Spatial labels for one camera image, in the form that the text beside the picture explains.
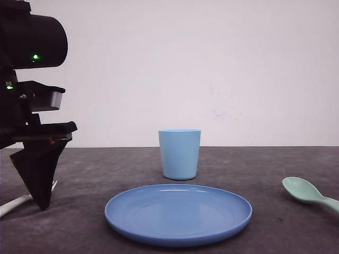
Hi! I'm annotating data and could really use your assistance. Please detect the white plastic fork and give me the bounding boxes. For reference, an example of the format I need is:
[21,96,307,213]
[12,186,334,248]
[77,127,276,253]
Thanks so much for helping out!
[0,180,58,218]

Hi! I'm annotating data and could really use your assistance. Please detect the blue plastic plate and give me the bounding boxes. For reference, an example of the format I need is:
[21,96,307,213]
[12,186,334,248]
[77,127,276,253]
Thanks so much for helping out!
[104,184,253,248]

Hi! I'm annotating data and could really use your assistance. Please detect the light blue plastic cup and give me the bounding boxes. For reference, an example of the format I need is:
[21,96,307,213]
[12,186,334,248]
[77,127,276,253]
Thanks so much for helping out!
[158,129,201,180]

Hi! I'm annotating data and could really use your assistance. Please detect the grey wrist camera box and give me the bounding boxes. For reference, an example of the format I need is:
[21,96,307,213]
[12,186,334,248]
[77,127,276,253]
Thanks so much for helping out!
[29,89,66,112]

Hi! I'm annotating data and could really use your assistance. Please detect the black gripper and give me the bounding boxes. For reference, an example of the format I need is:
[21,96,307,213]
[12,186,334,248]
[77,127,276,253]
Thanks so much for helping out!
[1,69,77,211]

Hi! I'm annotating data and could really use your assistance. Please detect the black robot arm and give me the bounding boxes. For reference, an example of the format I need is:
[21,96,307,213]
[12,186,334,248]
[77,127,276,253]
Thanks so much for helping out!
[1,1,77,210]

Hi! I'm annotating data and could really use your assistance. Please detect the green plastic spoon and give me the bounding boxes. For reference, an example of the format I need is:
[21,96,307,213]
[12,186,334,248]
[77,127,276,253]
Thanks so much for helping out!
[282,176,338,213]

